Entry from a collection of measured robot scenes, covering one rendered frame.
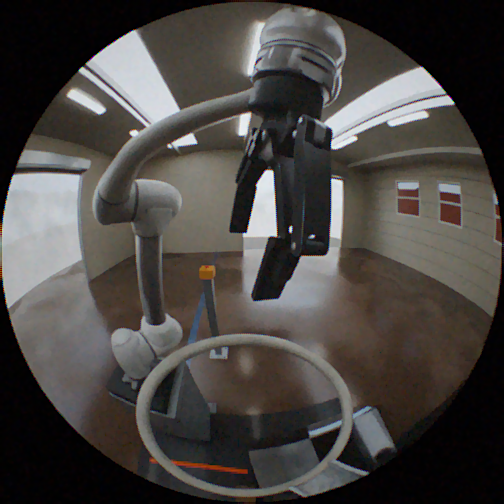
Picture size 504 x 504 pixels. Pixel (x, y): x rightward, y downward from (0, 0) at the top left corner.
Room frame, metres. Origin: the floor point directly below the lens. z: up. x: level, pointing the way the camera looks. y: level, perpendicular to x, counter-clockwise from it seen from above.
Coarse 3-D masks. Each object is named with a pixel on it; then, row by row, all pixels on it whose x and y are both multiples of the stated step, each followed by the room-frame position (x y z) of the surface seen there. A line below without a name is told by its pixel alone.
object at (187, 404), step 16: (176, 368) 0.48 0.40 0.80; (176, 384) 0.37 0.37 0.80; (192, 384) 0.49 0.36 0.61; (176, 400) 0.27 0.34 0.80; (192, 400) 0.38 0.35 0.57; (160, 416) 0.15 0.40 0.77; (176, 416) 0.18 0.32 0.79; (192, 416) 0.27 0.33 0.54; (208, 416) 0.43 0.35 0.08; (176, 432) 0.14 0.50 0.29; (192, 432) 0.16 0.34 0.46; (208, 432) 0.25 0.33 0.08
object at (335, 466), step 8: (336, 464) -0.07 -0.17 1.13; (344, 464) -0.09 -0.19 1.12; (328, 472) -0.10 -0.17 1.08; (336, 472) -0.11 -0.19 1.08; (344, 472) -0.13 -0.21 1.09; (352, 472) -0.13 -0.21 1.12; (360, 472) -0.15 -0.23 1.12; (312, 480) -0.12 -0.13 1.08; (320, 480) -0.13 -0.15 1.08; (328, 480) -0.14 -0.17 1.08; (336, 480) -0.15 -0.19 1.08; (344, 480) -0.17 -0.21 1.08; (352, 480) -0.18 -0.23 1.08; (288, 488) -0.12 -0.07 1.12; (296, 488) -0.12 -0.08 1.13; (304, 488) -0.14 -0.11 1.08; (312, 488) -0.15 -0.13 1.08; (320, 488) -0.16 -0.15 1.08; (328, 488) -0.17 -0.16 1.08; (304, 496) -0.16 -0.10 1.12
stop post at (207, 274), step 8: (200, 272) 1.27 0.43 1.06; (208, 272) 1.27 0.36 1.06; (208, 280) 1.29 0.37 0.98; (208, 288) 1.29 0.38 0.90; (208, 296) 1.29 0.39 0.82; (208, 304) 1.29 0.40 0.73; (208, 312) 1.29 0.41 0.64; (216, 312) 1.35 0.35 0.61; (216, 320) 1.30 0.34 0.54; (216, 328) 1.29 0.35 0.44; (216, 336) 1.29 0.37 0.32; (216, 352) 1.29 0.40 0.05; (224, 352) 1.34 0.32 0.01
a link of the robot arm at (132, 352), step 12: (120, 336) 0.34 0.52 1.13; (132, 336) 0.37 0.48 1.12; (120, 348) 0.29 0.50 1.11; (132, 348) 0.33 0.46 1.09; (144, 348) 0.37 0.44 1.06; (120, 360) 0.26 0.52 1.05; (132, 360) 0.29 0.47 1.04; (144, 360) 0.34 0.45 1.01; (132, 372) 0.27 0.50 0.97; (144, 372) 0.31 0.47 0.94
